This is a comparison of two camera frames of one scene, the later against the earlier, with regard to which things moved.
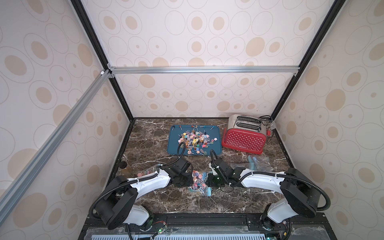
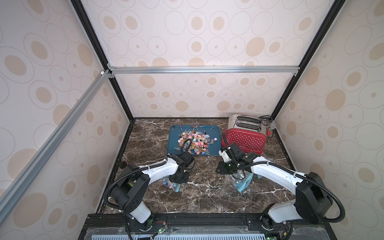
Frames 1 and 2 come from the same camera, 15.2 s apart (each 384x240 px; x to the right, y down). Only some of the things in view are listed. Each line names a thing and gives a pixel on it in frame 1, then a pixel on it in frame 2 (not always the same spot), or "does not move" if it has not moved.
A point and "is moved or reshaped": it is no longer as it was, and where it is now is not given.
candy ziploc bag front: (198, 183) is moved or reshaped
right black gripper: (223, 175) to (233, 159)
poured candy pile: (196, 141) does not move
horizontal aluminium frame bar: (202, 69) does not move
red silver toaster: (246, 133) does not move
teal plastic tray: (197, 139) does not move
